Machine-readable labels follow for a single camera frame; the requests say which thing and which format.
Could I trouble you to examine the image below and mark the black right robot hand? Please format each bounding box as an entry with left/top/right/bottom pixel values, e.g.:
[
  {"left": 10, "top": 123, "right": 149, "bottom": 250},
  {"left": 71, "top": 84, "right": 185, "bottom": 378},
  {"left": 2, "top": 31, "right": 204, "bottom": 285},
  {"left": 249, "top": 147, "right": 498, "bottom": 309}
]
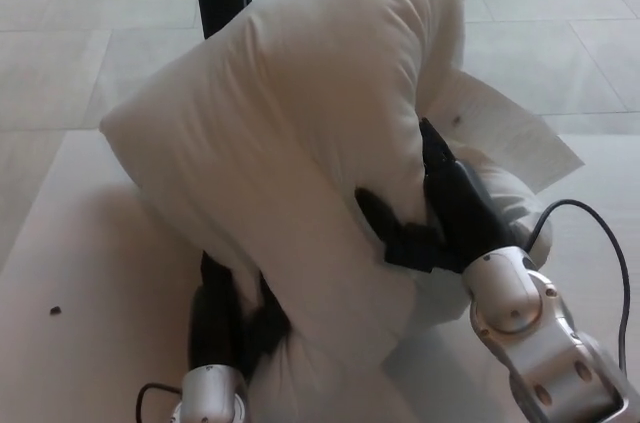
[{"left": 353, "top": 117, "right": 517, "bottom": 275}]

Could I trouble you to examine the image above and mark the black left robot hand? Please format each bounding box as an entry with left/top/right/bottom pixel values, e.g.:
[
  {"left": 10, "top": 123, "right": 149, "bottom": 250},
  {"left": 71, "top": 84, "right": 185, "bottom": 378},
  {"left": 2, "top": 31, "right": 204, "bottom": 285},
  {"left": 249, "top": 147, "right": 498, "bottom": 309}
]
[{"left": 186, "top": 248, "right": 295, "bottom": 380}]

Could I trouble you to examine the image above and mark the white square pillow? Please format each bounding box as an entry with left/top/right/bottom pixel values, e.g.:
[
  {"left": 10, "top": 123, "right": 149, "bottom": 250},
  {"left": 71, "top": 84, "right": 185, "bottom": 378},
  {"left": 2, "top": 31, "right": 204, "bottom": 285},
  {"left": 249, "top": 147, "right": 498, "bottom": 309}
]
[{"left": 98, "top": 0, "right": 585, "bottom": 423}]

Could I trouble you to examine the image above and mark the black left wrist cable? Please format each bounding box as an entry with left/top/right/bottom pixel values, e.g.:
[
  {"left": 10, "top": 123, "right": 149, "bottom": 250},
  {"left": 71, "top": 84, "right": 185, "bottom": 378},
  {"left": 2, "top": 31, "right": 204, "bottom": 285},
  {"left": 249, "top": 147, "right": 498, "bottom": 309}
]
[{"left": 136, "top": 381, "right": 187, "bottom": 423}]

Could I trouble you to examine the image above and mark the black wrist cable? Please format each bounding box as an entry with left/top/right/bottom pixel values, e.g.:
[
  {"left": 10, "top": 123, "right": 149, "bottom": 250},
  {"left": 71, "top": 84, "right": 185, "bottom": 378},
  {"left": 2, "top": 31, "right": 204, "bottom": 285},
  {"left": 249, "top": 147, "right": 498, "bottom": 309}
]
[
  {"left": 528, "top": 198, "right": 632, "bottom": 375},
  {"left": 136, "top": 381, "right": 187, "bottom": 423}
]

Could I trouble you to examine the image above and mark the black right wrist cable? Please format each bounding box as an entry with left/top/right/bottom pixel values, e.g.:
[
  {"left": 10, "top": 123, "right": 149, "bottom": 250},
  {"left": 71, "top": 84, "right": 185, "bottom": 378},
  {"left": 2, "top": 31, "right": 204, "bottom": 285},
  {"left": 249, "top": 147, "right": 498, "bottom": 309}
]
[{"left": 528, "top": 198, "right": 632, "bottom": 375}]

